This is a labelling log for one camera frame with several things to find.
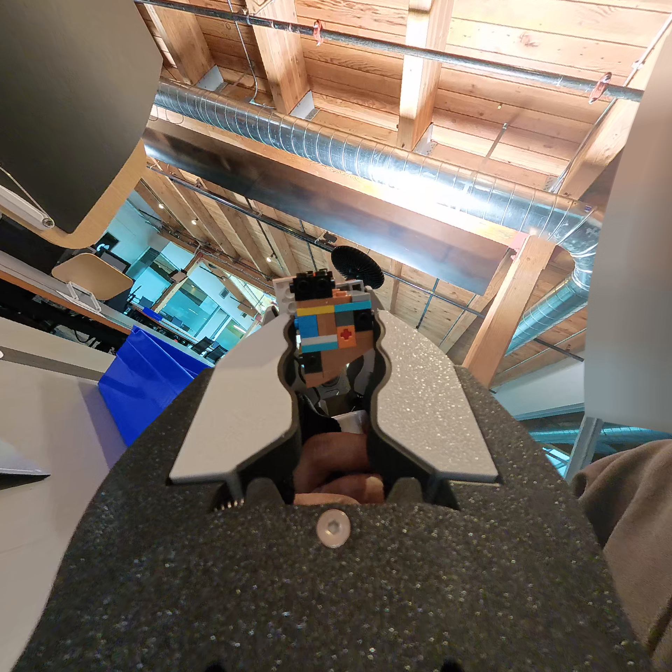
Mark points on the blue plastic bin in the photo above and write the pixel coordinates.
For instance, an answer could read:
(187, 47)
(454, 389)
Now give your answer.
(147, 378)

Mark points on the person's brown hoodie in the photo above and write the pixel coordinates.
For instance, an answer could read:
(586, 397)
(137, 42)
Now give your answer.
(630, 525)

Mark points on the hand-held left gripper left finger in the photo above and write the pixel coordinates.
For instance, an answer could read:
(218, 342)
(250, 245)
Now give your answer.
(236, 414)

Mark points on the colourful striped brick model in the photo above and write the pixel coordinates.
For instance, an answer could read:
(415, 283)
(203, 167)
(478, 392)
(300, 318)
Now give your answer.
(330, 336)

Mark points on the silver air duct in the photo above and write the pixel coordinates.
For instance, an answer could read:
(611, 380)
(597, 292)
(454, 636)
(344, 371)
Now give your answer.
(367, 157)

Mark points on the grey instruction booklet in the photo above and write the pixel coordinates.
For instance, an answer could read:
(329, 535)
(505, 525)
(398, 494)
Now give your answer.
(18, 464)

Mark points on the plywood chair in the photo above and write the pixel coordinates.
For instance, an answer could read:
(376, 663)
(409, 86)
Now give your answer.
(94, 275)

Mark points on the metal ceiling pipe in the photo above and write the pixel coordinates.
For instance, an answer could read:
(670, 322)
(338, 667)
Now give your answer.
(420, 50)

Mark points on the teal air duct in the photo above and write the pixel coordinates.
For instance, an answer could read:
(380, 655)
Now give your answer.
(577, 435)

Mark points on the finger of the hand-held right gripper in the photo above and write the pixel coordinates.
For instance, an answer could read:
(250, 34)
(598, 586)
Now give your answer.
(269, 316)

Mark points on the black ceiling beam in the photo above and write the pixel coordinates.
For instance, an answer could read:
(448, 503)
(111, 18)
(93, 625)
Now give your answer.
(315, 199)

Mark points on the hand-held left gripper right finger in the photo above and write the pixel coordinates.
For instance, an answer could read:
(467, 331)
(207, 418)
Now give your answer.
(430, 414)

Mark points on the white bracket bar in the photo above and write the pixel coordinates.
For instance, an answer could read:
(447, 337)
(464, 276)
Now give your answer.
(26, 207)

